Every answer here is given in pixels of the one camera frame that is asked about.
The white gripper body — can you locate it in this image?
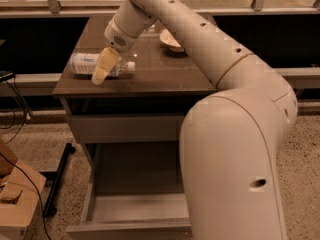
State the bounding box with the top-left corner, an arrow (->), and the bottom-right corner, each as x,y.
104,17 -> 137,53

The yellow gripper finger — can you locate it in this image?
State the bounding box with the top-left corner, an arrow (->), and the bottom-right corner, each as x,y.
91,47 -> 120,85

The blue plastic water bottle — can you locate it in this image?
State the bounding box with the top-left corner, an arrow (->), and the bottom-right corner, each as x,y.
69,53 -> 136,78

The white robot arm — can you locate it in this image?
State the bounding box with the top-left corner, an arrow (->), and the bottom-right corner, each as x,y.
92,0 -> 298,240

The grey drawer cabinet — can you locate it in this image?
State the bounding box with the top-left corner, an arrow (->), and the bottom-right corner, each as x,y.
52,13 -> 221,240

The closed grey upper drawer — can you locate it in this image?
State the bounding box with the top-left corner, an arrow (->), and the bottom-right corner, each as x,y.
68,114 -> 184,144

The open grey bottom drawer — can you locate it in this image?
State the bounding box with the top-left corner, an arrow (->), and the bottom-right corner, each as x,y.
66,141 -> 192,240

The white paper bowl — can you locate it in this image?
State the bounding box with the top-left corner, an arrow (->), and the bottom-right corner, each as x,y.
160,29 -> 184,53

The black device on left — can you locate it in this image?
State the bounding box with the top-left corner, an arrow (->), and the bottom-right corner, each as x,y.
0,71 -> 15,83

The cardboard box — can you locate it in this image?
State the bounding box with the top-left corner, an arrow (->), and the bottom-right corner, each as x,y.
0,140 -> 46,240

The black metal floor bar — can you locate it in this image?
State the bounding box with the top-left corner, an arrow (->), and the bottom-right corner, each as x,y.
42,143 -> 76,218

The black cable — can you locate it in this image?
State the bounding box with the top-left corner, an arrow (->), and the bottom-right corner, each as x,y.
0,77 -> 54,240

